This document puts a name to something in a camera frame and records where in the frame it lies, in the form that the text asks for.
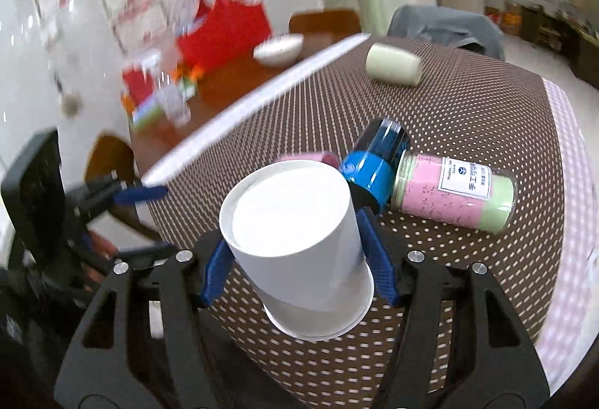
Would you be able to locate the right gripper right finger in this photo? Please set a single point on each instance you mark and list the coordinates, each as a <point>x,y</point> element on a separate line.
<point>461,343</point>

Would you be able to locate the grey covered chair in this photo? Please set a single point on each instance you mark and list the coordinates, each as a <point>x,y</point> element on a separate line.
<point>448,27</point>

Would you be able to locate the red cloth bag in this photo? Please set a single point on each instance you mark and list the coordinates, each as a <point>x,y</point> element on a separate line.
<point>229,29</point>

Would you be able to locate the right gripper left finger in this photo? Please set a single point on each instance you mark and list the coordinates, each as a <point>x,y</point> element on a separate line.
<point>142,344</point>

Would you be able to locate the clear plastic bottle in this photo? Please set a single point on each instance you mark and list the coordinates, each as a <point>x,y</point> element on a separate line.
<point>171,99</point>

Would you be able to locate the blue black cylindrical container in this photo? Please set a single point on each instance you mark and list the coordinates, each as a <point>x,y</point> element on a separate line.
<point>371,166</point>

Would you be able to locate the cream foam cup lying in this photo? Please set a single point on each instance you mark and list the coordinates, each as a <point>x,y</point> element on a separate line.
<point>392,65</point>

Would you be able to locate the brown polka dot tablecloth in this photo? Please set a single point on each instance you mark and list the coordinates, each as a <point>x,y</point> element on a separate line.
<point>388,224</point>

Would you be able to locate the pink green labelled bottle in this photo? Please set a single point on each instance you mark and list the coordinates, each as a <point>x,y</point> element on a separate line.
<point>453,191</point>

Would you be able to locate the pink paper cup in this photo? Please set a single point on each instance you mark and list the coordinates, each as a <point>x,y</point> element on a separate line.
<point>324,157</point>

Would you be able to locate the white paper cup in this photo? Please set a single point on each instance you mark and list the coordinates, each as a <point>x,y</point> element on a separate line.
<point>292,228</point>

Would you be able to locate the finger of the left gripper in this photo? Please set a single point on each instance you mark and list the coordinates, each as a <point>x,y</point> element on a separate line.
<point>100,194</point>
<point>148,254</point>

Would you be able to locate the white ceramic bowl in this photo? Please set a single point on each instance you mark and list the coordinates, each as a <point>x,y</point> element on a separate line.
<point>279,51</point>

